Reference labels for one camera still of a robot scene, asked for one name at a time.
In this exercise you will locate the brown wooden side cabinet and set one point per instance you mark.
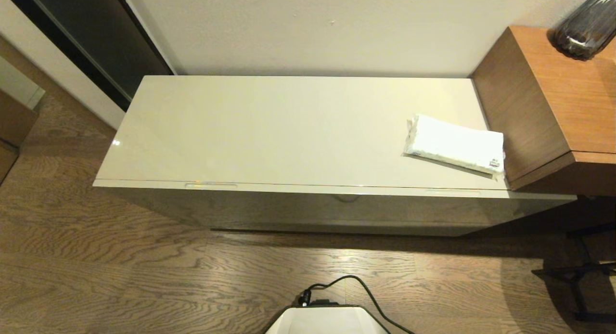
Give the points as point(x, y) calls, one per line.
point(553, 98)

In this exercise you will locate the glossy beige drawer cabinet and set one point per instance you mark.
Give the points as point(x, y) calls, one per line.
point(288, 132)

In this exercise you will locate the brown wooden furniture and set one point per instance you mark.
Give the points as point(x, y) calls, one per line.
point(14, 122)

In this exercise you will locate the white tissue pack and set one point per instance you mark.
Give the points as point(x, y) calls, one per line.
point(452, 144)

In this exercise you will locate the dark door panel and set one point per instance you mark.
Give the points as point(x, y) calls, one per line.
point(96, 35)

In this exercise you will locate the black chair base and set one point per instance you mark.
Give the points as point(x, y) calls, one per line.
point(577, 271)

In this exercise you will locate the dark glass vase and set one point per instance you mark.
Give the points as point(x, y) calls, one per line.
point(584, 31)

